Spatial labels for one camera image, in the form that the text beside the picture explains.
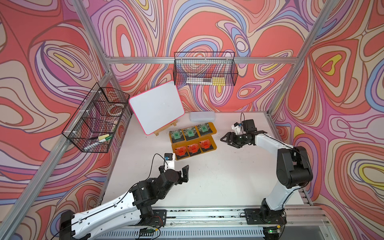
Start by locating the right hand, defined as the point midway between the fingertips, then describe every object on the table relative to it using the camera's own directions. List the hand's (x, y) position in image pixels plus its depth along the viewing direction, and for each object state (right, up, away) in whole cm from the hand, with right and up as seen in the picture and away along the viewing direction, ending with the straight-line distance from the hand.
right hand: (225, 144), depth 93 cm
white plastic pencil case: (-13, +19, +23) cm, 33 cm away
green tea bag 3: (-14, +10, -2) cm, 17 cm away
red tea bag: (-28, -6, +3) cm, 29 cm away
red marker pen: (+9, +15, -16) cm, 23 cm away
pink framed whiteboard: (-44, +24, +6) cm, 51 cm away
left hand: (-25, -9, -19) cm, 33 cm away
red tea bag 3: (-12, -1, +6) cm, 14 cm away
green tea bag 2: (-22, +8, -2) cm, 24 cm away
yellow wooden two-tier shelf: (-21, +3, -5) cm, 22 cm away
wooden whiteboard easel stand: (-35, +13, +16) cm, 40 cm away
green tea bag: (-31, +7, -4) cm, 32 cm away
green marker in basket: (-64, +6, -21) cm, 68 cm away
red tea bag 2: (-20, -4, +6) cm, 21 cm away
